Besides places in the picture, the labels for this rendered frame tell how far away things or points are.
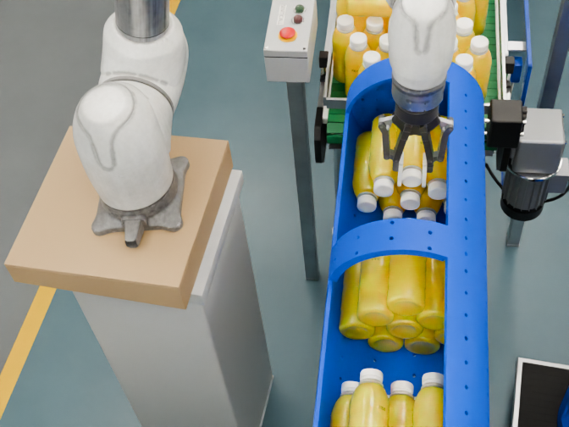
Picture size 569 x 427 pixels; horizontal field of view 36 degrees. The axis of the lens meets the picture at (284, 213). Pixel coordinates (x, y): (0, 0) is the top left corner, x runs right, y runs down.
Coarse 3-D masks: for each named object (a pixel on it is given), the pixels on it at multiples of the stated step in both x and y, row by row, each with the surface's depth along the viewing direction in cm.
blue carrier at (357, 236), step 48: (384, 96) 185; (480, 96) 178; (480, 144) 171; (480, 192) 163; (336, 240) 164; (384, 240) 150; (432, 240) 149; (480, 240) 157; (336, 288) 166; (480, 288) 151; (336, 336) 162; (480, 336) 145; (336, 384) 158; (384, 384) 164; (480, 384) 140
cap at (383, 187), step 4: (376, 180) 173; (380, 180) 172; (384, 180) 172; (388, 180) 172; (376, 184) 173; (380, 184) 172; (384, 184) 172; (388, 184) 172; (392, 184) 173; (376, 188) 173; (380, 188) 173; (384, 188) 172; (388, 188) 172; (392, 188) 172; (376, 192) 174; (380, 192) 174; (384, 192) 173; (388, 192) 173; (392, 192) 173; (380, 196) 174; (384, 196) 174; (388, 196) 174
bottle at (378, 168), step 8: (376, 120) 181; (376, 128) 180; (392, 128) 178; (376, 136) 178; (392, 136) 177; (376, 144) 177; (392, 144) 176; (376, 152) 175; (376, 160) 174; (384, 160) 174; (392, 160) 174; (368, 168) 176; (376, 168) 174; (384, 168) 173; (376, 176) 174; (384, 176) 173; (392, 176) 173
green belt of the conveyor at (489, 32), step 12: (492, 0) 231; (492, 12) 229; (492, 24) 226; (492, 36) 224; (492, 48) 221; (492, 60) 219; (492, 72) 216; (336, 84) 218; (492, 84) 214; (336, 96) 215; (492, 96) 212; (336, 108) 213; (336, 120) 211; (336, 132) 210
